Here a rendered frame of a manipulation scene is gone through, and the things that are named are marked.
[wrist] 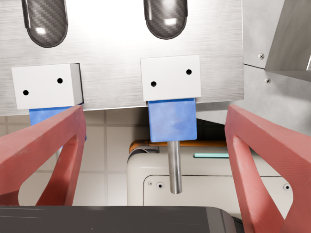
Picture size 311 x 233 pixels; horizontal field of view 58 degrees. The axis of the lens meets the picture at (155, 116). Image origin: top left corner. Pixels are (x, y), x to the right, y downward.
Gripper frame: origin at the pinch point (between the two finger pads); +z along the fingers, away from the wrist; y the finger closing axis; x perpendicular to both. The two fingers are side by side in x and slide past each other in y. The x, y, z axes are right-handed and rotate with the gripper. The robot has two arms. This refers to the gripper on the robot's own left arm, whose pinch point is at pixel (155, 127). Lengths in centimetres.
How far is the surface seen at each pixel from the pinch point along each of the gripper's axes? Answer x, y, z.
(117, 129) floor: 64, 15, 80
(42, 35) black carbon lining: 1.4, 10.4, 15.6
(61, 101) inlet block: 5.3, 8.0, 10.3
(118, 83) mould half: 5.2, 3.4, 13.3
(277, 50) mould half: 3.8, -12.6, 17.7
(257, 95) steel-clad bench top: 9.0, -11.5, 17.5
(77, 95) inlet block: 5.3, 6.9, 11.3
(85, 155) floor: 73, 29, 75
